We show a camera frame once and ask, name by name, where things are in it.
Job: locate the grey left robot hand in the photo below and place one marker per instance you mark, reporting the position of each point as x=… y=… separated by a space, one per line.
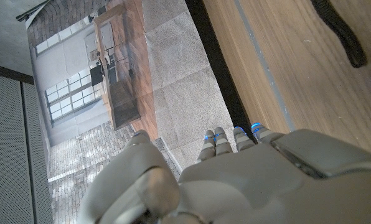
x=251 y=186

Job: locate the black measuring tape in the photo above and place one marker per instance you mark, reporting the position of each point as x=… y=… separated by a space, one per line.
x=344 y=34

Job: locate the printed room backdrop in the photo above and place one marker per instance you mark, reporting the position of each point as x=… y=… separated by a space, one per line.
x=126 y=77

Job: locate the dark perforated partition panel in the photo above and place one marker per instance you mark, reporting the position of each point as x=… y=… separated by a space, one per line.
x=11 y=149

